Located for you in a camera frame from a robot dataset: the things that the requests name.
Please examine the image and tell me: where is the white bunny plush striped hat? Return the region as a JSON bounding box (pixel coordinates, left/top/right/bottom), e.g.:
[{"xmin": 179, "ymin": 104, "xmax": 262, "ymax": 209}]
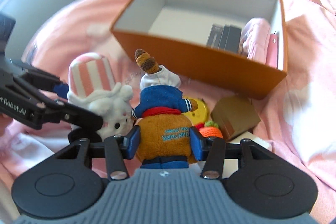
[{"xmin": 67, "ymin": 52, "xmax": 133, "ymax": 139}]

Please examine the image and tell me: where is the brown bear plush toy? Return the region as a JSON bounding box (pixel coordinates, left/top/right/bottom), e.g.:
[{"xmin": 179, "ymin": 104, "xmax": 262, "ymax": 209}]
[{"xmin": 131, "ymin": 49, "xmax": 198, "ymax": 169}]

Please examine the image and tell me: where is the dark shrink-wrapped book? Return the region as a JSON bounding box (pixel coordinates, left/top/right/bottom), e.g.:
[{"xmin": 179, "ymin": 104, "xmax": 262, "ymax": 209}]
[{"xmin": 206, "ymin": 24, "xmax": 224, "ymax": 50}]

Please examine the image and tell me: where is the dark grey box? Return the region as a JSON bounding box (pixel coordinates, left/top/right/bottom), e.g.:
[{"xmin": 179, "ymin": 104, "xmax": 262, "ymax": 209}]
[{"xmin": 218, "ymin": 25, "xmax": 242, "ymax": 53}]

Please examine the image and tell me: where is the orange crochet carrot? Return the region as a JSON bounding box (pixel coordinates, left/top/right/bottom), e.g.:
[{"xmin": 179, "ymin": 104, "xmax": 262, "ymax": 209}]
[{"xmin": 194, "ymin": 121, "xmax": 223, "ymax": 138}]

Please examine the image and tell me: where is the yellow round plush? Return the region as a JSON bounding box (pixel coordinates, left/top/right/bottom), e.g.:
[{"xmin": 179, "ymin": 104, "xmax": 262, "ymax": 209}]
[{"xmin": 183, "ymin": 98, "xmax": 209, "ymax": 125}]

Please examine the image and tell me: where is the gold cardboard box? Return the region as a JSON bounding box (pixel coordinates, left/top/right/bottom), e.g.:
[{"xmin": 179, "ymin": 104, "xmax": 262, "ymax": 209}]
[{"xmin": 211, "ymin": 95, "xmax": 260, "ymax": 141}]

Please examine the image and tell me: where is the pink bed duvet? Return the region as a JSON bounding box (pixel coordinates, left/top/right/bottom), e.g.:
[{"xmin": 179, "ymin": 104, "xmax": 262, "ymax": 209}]
[{"xmin": 0, "ymin": 0, "xmax": 336, "ymax": 224}]

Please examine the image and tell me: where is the orange cardboard box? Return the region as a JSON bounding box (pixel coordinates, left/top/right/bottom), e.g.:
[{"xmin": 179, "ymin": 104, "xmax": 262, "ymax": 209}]
[{"xmin": 111, "ymin": 0, "xmax": 288, "ymax": 100}]

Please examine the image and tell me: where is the pink snap wallet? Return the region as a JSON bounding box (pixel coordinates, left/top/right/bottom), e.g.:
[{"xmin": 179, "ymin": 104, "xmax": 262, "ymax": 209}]
[{"xmin": 266, "ymin": 33, "xmax": 278, "ymax": 69}]

